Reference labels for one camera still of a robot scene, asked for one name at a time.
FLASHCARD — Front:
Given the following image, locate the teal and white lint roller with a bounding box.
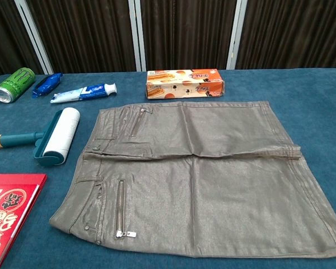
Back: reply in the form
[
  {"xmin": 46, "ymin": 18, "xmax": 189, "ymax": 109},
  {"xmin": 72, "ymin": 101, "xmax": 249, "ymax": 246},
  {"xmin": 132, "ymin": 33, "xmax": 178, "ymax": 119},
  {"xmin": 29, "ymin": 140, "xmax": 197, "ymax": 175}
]
[{"xmin": 0, "ymin": 106, "xmax": 81, "ymax": 167}]

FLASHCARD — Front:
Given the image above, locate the blue snack wrapper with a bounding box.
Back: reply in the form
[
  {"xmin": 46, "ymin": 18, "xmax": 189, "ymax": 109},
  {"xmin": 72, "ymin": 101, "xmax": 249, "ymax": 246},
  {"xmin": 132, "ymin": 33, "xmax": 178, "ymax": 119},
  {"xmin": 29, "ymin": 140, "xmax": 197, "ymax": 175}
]
[{"xmin": 31, "ymin": 72, "xmax": 63, "ymax": 99}]

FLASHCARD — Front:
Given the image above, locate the white screen frame post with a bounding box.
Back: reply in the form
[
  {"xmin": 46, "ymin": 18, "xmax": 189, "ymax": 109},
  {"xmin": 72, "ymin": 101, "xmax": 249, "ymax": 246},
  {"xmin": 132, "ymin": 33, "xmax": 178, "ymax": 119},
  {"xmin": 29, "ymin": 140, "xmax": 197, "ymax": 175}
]
[
  {"xmin": 128, "ymin": 0, "xmax": 147, "ymax": 72},
  {"xmin": 226, "ymin": 0, "xmax": 248, "ymax": 70},
  {"xmin": 13, "ymin": 0, "xmax": 54, "ymax": 75}
]

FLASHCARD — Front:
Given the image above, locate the red spiral calendar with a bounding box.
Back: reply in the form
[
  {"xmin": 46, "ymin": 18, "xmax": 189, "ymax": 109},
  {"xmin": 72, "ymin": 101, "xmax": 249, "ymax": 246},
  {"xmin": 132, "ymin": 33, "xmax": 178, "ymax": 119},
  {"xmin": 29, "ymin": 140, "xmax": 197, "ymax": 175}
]
[{"xmin": 0, "ymin": 173, "xmax": 48, "ymax": 267}]

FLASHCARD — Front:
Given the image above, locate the taupe shiny zip skirt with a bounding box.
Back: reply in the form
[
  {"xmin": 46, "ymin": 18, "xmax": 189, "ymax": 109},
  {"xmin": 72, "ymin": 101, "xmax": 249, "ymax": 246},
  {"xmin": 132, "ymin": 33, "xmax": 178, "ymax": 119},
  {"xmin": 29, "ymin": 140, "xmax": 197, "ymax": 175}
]
[{"xmin": 49, "ymin": 100, "xmax": 336, "ymax": 258}]

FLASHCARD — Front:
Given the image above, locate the blue felt table cover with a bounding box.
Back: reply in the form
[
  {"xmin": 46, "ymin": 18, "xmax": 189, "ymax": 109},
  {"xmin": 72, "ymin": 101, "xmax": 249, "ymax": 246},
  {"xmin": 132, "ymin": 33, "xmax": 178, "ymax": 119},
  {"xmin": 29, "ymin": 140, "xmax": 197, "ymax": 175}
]
[{"xmin": 0, "ymin": 68, "xmax": 336, "ymax": 269}]

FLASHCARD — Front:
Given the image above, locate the dark pleated screen panel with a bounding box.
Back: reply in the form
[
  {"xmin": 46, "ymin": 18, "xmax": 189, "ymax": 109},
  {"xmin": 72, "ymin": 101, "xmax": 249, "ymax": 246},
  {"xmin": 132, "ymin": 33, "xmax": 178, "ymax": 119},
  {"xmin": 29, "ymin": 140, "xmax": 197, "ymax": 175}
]
[
  {"xmin": 235, "ymin": 0, "xmax": 336, "ymax": 70},
  {"xmin": 139, "ymin": 0, "xmax": 237, "ymax": 71},
  {"xmin": 0, "ymin": 0, "xmax": 44, "ymax": 81},
  {"xmin": 26, "ymin": 0, "xmax": 137, "ymax": 74}
]

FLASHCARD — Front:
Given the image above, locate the green energy drink can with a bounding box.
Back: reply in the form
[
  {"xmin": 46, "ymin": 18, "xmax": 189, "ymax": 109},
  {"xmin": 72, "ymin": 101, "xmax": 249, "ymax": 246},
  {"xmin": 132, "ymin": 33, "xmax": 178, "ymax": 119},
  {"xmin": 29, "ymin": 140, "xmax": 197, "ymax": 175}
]
[{"xmin": 0, "ymin": 67, "xmax": 36, "ymax": 104}]

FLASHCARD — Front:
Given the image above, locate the blue and white toothpaste tube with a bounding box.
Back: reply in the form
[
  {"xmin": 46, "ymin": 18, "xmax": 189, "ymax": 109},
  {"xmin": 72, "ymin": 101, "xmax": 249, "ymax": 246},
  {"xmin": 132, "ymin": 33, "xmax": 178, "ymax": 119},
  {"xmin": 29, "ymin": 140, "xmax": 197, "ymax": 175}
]
[{"xmin": 50, "ymin": 82, "xmax": 118, "ymax": 104}]

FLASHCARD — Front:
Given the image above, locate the orange snack box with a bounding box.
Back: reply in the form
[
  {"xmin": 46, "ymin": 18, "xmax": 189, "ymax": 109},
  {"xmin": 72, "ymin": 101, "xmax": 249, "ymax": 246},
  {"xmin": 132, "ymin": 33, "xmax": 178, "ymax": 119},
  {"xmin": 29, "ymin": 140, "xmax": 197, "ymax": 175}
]
[{"xmin": 146, "ymin": 68, "xmax": 224, "ymax": 100}]

